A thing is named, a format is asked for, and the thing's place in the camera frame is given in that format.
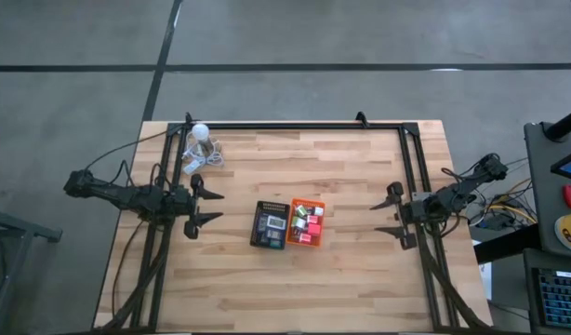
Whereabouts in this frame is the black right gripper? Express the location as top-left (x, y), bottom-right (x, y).
top-left (369, 181), bottom-right (429, 251)

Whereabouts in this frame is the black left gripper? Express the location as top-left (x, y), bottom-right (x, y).
top-left (167, 173), bottom-right (225, 240)

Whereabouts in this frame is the black slotted plastic basket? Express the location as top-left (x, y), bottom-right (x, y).
top-left (249, 200), bottom-right (292, 251)

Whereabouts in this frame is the orange slotted plastic basket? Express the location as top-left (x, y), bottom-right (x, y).
top-left (285, 197), bottom-right (326, 248)

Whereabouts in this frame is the white box on floor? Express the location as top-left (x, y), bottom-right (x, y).
top-left (478, 262), bottom-right (494, 302)

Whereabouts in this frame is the black console crossbar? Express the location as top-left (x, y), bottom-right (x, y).
top-left (473, 222), bottom-right (542, 265)

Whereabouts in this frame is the grey control console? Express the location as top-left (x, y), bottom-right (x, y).
top-left (525, 121), bottom-right (571, 260)

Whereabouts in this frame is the grey keyboard desk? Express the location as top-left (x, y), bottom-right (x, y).
top-left (522, 248), bottom-right (571, 335)

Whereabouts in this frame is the grey metal cart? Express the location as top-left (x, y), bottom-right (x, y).
top-left (0, 204), bottom-right (63, 335)

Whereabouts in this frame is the backlit keyboard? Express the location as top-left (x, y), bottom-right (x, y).
top-left (532, 267), bottom-right (571, 329)

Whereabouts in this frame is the black console pole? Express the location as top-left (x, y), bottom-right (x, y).
top-left (545, 105), bottom-right (571, 141)

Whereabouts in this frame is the white power adapter with cable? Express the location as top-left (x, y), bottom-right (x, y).
top-left (181, 138), bottom-right (225, 176)

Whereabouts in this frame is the black cable bundle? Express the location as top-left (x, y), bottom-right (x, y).
top-left (99, 222), bottom-right (170, 332)
top-left (418, 232), bottom-right (494, 334)

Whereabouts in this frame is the thin brown cable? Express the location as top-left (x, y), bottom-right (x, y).
top-left (111, 218), bottom-right (145, 320)

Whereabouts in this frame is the black arm base cable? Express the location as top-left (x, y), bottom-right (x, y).
top-left (85, 131), bottom-right (169, 173)

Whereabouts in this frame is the tangle of coloured cables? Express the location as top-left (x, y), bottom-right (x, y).
top-left (452, 179), bottom-right (540, 232)

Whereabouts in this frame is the black metal table frame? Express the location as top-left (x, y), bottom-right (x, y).
top-left (129, 121), bottom-right (458, 332)

